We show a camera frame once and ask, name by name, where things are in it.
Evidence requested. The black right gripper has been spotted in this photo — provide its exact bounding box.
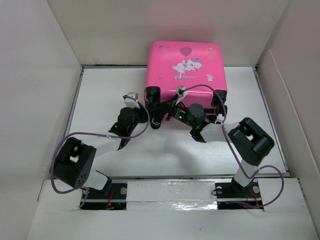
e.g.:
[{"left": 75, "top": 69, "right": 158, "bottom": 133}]
[{"left": 147, "top": 94, "right": 196, "bottom": 128}]

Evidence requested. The pink hard-shell suitcase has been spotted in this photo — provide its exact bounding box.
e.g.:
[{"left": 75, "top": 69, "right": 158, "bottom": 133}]
[{"left": 144, "top": 40, "right": 228, "bottom": 121}]

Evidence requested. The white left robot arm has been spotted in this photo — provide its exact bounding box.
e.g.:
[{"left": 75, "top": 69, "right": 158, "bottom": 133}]
[{"left": 49, "top": 105, "right": 150, "bottom": 199}]

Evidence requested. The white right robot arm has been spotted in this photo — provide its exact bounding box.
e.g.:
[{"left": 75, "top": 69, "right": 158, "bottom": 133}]
[{"left": 145, "top": 96, "right": 275, "bottom": 197}]

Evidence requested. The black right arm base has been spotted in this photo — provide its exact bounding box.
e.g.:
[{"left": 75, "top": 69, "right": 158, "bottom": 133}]
[{"left": 211, "top": 181, "right": 263, "bottom": 210}]

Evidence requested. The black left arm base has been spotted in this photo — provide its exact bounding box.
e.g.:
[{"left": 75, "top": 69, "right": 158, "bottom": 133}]
[{"left": 79, "top": 182, "right": 128, "bottom": 211}]

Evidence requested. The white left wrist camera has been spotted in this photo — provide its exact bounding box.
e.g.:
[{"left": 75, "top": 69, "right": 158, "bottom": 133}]
[{"left": 123, "top": 92, "right": 140, "bottom": 109}]

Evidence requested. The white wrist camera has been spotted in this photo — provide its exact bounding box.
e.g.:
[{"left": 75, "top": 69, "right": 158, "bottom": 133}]
[
  {"left": 173, "top": 85, "right": 188, "bottom": 105},
  {"left": 123, "top": 92, "right": 140, "bottom": 109}
]

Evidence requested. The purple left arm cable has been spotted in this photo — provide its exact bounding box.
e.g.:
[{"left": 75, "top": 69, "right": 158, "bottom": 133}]
[{"left": 49, "top": 96, "right": 151, "bottom": 208}]

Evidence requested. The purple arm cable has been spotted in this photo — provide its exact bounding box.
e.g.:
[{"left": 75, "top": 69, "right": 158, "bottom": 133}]
[
  {"left": 178, "top": 84, "right": 285, "bottom": 210},
  {"left": 49, "top": 96, "right": 151, "bottom": 208}
]

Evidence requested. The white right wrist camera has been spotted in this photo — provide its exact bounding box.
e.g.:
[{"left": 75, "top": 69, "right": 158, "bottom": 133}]
[{"left": 173, "top": 85, "right": 188, "bottom": 105}]

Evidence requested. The aluminium front rail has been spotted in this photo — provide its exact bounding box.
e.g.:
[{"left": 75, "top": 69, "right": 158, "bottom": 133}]
[{"left": 53, "top": 174, "right": 266, "bottom": 181}]

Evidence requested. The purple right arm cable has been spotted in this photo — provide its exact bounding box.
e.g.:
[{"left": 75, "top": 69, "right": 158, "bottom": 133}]
[{"left": 178, "top": 84, "right": 285, "bottom": 210}]

